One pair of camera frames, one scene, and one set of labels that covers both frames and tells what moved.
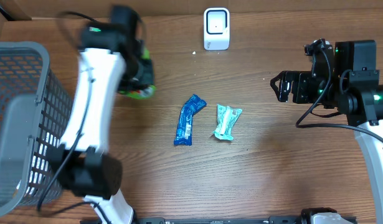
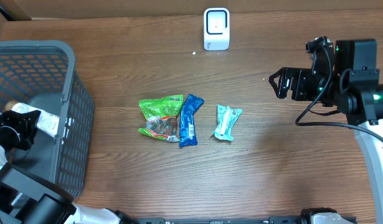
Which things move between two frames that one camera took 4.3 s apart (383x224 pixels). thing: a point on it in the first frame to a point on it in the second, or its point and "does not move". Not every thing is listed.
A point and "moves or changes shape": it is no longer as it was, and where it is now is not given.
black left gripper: x=147 y=78 to x=27 y=122
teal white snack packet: x=226 y=117 does not move
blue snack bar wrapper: x=184 y=135 moves or changes shape
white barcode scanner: x=216 y=28 does not move
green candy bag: x=142 y=93 to x=161 y=116
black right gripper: x=300 y=78 does not move
